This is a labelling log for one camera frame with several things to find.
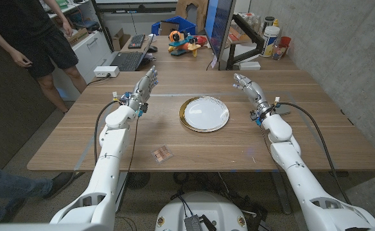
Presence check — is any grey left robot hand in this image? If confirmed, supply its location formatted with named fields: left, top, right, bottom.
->
left=127, top=65, right=160, bottom=113

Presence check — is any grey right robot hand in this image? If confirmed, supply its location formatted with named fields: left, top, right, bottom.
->
left=232, top=73, right=274, bottom=118

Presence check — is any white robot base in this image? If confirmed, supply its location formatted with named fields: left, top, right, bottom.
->
left=155, top=191, right=249, bottom=231

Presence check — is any white paper plate gold rim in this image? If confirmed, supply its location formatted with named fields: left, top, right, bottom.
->
left=179, top=96, right=231, bottom=133

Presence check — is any flat white box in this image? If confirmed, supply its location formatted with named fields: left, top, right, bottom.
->
left=238, top=61, right=261, bottom=71

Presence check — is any black laptop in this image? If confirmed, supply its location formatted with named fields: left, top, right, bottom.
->
left=109, top=34, right=155, bottom=72

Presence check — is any white power strip box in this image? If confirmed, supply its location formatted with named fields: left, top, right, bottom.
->
left=93, top=65, right=120, bottom=78

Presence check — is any black keyboard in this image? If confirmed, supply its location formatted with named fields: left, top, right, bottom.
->
left=127, top=33, right=146, bottom=49

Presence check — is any clear glass jar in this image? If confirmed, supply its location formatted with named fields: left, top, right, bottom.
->
left=272, top=44, right=286, bottom=61

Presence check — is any open cardboard box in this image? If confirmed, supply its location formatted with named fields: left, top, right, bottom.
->
left=112, top=28, right=132, bottom=52

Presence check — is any white canister blue label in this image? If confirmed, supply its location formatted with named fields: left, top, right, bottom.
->
left=259, top=25, right=281, bottom=58

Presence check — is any colourful toy airplane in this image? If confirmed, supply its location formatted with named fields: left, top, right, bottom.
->
left=167, top=30, right=202, bottom=58

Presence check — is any red cup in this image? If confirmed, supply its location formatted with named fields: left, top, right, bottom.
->
left=279, top=36, right=292, bottom=54

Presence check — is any white drawer cabinet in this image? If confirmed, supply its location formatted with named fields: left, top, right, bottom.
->
left=51, top=30, right=114, bottom=102

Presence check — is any clear box with brown squares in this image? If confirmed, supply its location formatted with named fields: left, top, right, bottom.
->
left=151, top=144, right=174, bottom=165

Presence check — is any black lid bottle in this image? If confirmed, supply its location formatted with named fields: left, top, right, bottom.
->
left=262, top=16, right=275, bottom=35

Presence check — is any red bowl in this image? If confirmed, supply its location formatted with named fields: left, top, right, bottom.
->
left=193, top=35, right=208, bottom=47

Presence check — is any blue plastic bin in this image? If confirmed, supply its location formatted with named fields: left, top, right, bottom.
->
left=151, top=15, right=197, bottom=36

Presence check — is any computer monitor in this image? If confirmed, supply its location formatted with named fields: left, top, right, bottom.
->
left=204, top=0, right=236, bottom=71

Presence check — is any small cardboard box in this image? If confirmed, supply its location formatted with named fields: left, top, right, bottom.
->
left=65, top=27, right=89, bottom=47

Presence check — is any black round fan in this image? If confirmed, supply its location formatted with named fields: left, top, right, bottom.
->
left=126, top=172, right=152, bottom=190

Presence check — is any grey metal table leg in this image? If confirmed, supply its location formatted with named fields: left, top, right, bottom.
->
left=270, top=171, right=293, bottom=215
left=114, top=171, right=129, bottom=212

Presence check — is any person in black shorts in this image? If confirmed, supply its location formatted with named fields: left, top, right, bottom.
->
left=0, top=0, right=89, bottom=115

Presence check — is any grey finned box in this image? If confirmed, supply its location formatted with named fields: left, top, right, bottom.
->
left=184, top=215, right=204, bottom=231

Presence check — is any person in blue jeans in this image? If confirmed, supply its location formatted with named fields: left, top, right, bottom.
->
left=0, top=162, right=76, bottom=224

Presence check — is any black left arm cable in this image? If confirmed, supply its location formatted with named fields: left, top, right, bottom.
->
left=93, top=100, right=121, bottom=166

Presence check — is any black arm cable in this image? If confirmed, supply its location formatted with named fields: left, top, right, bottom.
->
left=275, top=101, right=352, bottom=206
left=93, top=100, right=121, bottom=166

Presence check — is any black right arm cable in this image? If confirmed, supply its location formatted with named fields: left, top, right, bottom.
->
left=275, top=101, right=352, bottom=206

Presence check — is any black metal post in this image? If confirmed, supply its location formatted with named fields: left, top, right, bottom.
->
left=90, top=0, right=115, bottom=54

